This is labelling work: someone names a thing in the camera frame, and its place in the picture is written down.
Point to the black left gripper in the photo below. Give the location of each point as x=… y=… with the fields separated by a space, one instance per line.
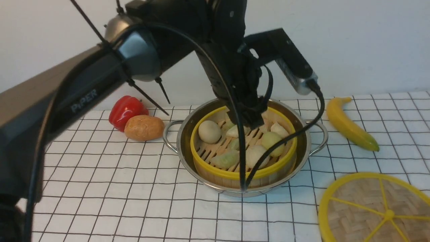
x=239 y=72

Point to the yellow-rimmed bamboo steamer basket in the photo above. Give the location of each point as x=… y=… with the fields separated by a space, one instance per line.
x=252 y=138

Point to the yellow woven steamer lid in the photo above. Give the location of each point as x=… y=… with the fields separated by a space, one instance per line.
x=373 y=207

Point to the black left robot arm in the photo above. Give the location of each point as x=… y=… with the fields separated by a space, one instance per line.
x=143 y=41

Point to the stainless steel pot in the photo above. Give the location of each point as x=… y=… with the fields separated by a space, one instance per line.
x=177 y=135

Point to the white dumpling under finger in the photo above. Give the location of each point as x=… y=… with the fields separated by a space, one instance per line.
x=234 y=132

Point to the beige bun bottom edge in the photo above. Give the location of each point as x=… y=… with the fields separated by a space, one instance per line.
x=209 y=132

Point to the pale green round bun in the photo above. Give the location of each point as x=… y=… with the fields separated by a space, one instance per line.
x=269 y=139

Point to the green translucent dumpling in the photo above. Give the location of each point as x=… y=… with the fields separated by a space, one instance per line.
x=234 y=144

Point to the green dumpling front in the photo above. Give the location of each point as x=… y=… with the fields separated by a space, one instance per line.
x=226 y=160

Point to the yellow banana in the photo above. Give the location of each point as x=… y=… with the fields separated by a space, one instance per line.
x=346 y=127

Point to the brown potato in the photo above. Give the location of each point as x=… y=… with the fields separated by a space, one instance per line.
x=144 y=128

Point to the red bell pepper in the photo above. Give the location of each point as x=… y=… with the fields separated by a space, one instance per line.
x=124 y=109

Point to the white grid tablecloth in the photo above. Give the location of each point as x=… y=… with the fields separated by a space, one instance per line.
x=99 y=186

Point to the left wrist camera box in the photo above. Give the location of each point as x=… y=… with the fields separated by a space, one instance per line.
x=276 y=45

